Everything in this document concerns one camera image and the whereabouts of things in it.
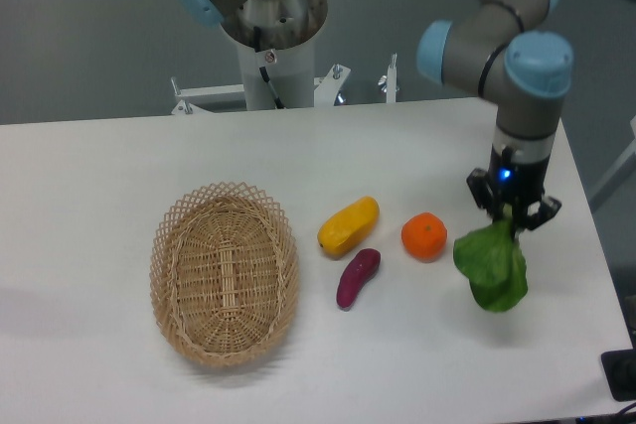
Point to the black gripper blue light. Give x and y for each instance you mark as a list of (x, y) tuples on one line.
[(516, 184)]

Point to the green leafy bok choy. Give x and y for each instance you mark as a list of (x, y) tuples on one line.
[(492, 260)]

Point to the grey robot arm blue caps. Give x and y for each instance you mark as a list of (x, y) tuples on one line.
[(499, 54)]

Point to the orange mandarin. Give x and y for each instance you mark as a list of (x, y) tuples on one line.
[(424, 236)]

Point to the white table leg strut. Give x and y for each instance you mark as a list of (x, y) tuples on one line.
[(616, 174)]

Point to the purple sweet potato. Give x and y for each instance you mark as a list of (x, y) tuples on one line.
[(357, 273)]

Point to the yellow mango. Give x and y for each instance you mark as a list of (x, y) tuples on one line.
[(347, 228)]

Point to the black device at table corner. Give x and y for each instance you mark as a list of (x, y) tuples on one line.
[(619, 370)]

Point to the oval wicker basket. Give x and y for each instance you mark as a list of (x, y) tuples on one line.
[(224, 275)]

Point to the white metal mounting frame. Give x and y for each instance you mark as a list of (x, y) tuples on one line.
[(328, 90)]

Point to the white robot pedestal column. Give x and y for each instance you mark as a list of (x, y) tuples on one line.
[(289, 73)]

